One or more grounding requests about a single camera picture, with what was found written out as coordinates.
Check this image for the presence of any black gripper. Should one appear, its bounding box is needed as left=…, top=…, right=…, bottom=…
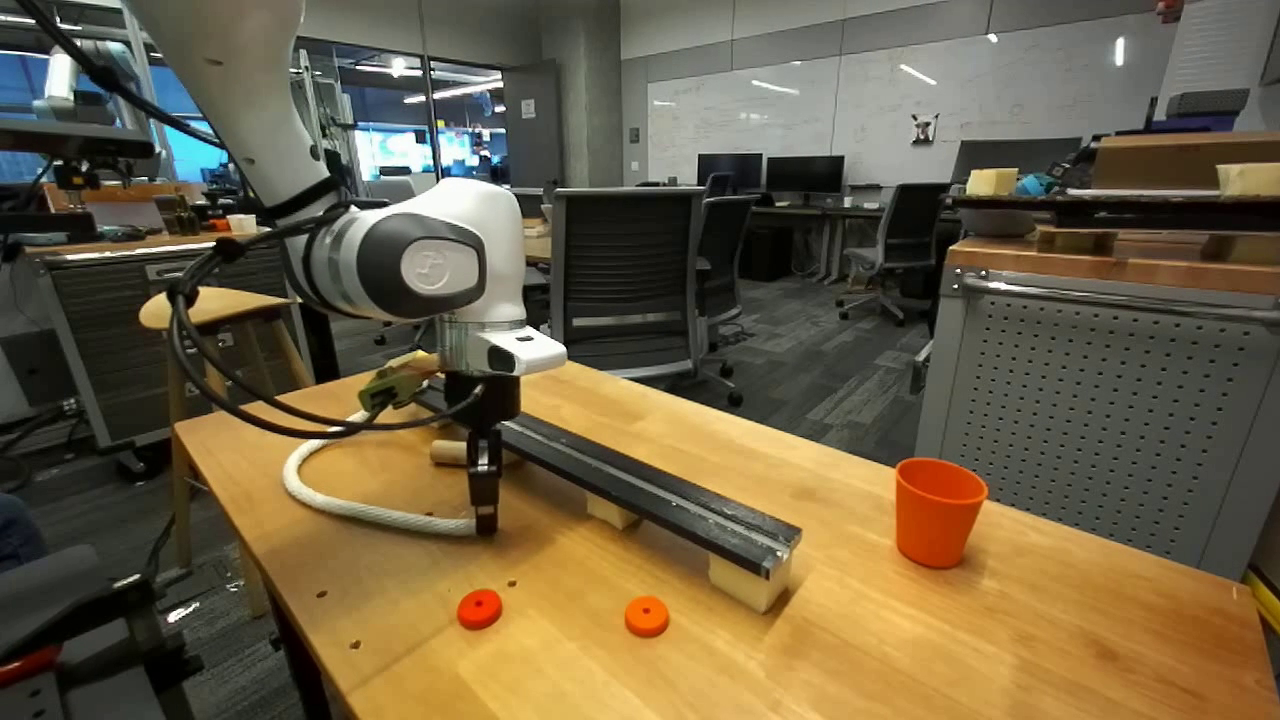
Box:
left=441, top=368, right=523, bottom=542

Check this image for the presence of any orange plastic disc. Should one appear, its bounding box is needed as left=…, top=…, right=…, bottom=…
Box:
left=618, top=590, right=674, bottom=638
left=453, top=584, right=506, bottom=635

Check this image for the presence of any cream foam support block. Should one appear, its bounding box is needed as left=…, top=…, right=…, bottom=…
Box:
left=703, top=546, right=798, bottom=619
left=584, top=486, right=644, bottom=536

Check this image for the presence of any grey mesh office chair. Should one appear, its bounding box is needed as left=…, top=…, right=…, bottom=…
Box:
left=543, top=185, right=750, bottom=413

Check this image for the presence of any black computer monitor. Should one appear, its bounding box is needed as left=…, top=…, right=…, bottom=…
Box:
left=691, top=147, right=767, bottom=195
left=763, top=153, right=848, bottom=200

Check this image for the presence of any grey drawer cabinet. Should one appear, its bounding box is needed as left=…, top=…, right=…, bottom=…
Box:
left=20, top=229, right=319, bottom=452

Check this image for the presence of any orange plastic cup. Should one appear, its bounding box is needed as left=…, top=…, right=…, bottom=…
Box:
left=893, top=452, right=997, bottom=574

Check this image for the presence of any black office chair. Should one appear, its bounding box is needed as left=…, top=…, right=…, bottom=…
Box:
left=836, top=179, right=955, bottom=331

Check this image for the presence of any cream foam piece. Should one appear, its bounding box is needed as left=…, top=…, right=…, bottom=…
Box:
left=965, top=162, right=1024, bottom=203
left=1213, top=161, right=1280, bottom=203

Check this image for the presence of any grey perforated metal cabinet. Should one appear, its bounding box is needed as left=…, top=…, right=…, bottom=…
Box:
left=912, top=235, right=1280, bottom=584

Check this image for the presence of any wooden box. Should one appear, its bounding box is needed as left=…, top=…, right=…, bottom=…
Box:
left=1088, top=128, right=1280, bottom=193

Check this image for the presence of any long black grooved rail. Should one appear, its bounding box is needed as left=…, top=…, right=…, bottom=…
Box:
left=417, top=389, right=807, bottom=584

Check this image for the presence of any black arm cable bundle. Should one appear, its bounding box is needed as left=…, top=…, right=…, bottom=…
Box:
left=11, top=0, right=463, bottom=444

